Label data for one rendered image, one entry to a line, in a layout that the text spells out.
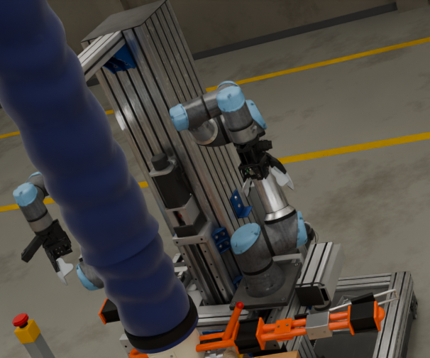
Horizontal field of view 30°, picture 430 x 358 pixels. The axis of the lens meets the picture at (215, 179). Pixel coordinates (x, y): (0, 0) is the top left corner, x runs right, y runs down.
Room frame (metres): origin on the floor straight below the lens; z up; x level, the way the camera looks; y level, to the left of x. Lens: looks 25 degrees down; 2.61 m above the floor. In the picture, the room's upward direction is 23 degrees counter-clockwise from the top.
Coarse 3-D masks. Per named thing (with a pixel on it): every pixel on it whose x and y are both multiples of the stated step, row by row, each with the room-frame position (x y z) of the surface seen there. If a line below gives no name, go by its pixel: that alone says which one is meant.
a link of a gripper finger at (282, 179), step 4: (272, 168) 2.08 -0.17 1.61; (276, 168) 2.08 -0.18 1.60; (272, 172) 2.06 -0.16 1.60; (276, 172) 2.07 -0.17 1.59; (280, 172) 2.07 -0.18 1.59; (276, 176) 2.06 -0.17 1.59; (280, 176) 2.06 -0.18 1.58; (284, 176) 2.07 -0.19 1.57; (288, 176) 2.07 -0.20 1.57; (280, 180) 2.05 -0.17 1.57; (284, 180) 2.05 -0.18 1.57; (288, 180) 2.06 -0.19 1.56; (280, 184) 2.03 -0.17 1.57; (284, 184) 2.04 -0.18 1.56; (288, 184) 2.07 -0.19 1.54; (292, 184) 2.06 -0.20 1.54; (292, 188) 2.06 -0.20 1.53
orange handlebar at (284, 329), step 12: (384, 312) 1.80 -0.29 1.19; (276, 324) 1.94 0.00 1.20; (288, 324) 1.91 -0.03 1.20; (300, 324) 1.91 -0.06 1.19; (336, 324) 1.83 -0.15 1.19; (204, 336) 2.03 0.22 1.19; (216, 336) 2.01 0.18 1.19; (264, 336) 1.91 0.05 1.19; (276, 336) 1.90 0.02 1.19; (288, 336) 1.88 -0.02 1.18; (204, 348) 1.98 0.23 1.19; (216, 348) 1.97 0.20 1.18
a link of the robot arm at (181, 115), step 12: (180, 108) 2.18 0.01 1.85; (192, 108) 2.17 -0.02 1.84; (204, 108) 2.16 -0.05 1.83; (180, 120) 2.17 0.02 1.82; (192, 120) 2.16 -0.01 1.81; (204, 120) 2.17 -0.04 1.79; (216, 120) 2.49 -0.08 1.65; (192, 132) 2.29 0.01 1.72; (204, 132) 2.32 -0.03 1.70; (216, 132) 2.45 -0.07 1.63; (204, 144) 2.44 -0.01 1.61; (216, 144) 2.48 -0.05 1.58
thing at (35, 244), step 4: (36, 236) 2.43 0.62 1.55; (40, 236) 2.41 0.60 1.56; (32, 240) 2.44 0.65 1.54; (36, 240) 2.40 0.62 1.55; (40, 240) 2.40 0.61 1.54; (44, 240) 2.40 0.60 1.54; (28, 244) 2.44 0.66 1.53; (32, 244) 2.41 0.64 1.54; (36, 244) 2.40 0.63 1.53; (40, 244) 2.40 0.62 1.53; (28, 248) 2.41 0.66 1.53; (32, 248) 2.40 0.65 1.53; (36, 248) 2.40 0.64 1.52; (24, 252) 2.41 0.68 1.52; (28, 252) 2.40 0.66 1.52; (32, 252) 2.40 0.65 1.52; (24, 256) 2.40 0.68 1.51; (28, 256) 2.40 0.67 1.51; (32, 256) 2.41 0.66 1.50; (24, 260) 2.40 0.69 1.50; (28, 260) 2.40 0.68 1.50
